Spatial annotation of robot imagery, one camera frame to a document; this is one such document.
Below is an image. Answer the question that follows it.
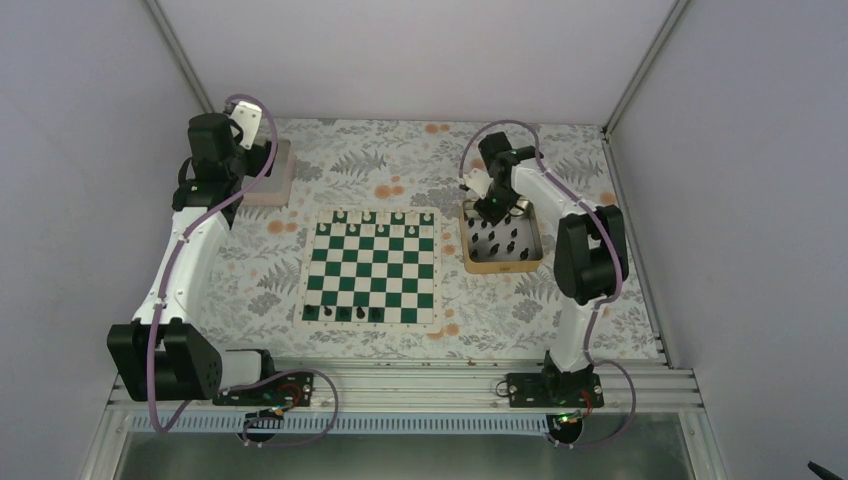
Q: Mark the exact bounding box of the aluminium rail frame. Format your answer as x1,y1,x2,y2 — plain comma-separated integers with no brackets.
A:
82,359,726,479

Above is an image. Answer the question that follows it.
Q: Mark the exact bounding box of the green white chessboard mat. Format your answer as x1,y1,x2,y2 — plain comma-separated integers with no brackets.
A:
293,205,443,334

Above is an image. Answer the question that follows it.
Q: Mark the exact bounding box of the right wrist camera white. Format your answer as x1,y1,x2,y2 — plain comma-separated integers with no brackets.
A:
461,168,493,198

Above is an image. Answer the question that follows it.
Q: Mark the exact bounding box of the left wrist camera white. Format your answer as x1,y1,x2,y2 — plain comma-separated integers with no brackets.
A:
229,100,263,150

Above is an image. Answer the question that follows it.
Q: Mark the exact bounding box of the pink white tray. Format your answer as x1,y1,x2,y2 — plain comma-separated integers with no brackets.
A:
242,139,297,207

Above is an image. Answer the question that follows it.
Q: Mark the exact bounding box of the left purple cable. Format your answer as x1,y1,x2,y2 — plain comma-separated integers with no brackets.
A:
144,93,340,449

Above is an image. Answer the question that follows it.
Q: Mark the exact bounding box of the floral patterned tablecloth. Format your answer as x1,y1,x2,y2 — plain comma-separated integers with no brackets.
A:
192,119,666,362

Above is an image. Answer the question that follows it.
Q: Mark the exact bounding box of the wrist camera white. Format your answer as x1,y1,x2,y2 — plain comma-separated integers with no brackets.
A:
229,100,263,150
461,168,493,198

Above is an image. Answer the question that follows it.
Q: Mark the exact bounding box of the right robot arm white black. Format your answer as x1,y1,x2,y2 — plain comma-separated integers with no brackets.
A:
460,131,629,407

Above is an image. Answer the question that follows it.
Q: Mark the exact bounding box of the tan metal tray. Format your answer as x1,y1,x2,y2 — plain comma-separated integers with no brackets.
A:
460,199,544,274

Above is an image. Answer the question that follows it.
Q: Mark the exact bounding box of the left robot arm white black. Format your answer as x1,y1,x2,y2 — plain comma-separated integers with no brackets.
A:
107,100,276,402

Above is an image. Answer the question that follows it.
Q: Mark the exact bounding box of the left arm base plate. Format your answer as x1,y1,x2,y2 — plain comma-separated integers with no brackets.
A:
212,372,314,409

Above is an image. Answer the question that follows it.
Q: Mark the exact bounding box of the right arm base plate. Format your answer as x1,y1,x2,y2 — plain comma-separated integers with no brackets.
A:
496,372,605,409

